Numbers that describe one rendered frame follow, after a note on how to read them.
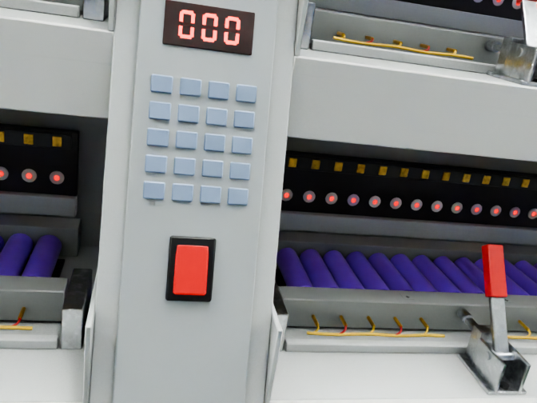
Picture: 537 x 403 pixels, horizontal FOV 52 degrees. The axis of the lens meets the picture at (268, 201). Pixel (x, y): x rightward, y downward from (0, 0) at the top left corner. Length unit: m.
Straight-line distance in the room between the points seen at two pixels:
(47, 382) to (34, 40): 0.18
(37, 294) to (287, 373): 0.16
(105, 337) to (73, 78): 0.13
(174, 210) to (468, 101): 0.18
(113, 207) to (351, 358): 0.18
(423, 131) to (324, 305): 0.14
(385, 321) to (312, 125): 0.16
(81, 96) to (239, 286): 0.13
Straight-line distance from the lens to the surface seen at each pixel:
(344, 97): 0.32
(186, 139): 0.29
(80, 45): 0.30
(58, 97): 0.31
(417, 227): 0.53
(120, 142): 0.29
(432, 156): 0.56
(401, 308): 0.42
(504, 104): 0.37
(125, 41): 0.30
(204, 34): 0.30
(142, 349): 0.31
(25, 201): 0.48
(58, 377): 0.34
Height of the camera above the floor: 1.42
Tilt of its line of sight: 3 degrees down
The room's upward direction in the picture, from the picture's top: 5 degrees clockwise
